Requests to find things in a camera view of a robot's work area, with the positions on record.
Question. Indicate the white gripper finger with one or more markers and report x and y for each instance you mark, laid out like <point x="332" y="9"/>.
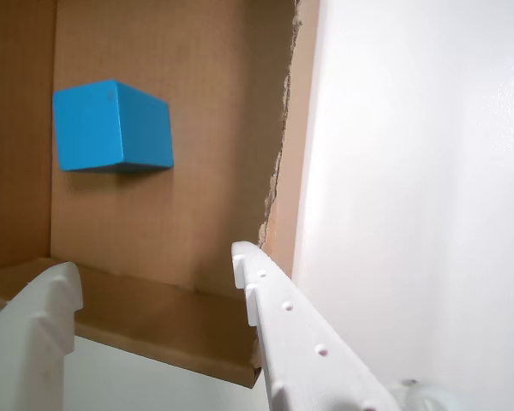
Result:
<point x="25" y="351"/>
<point x="300" y="355"/>

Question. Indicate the blue cube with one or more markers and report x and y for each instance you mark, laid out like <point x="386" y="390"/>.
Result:
<point x="107" y="128"/>

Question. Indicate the brown cardboard box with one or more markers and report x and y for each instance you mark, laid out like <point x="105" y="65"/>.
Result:
<point x="197" y="171"/>

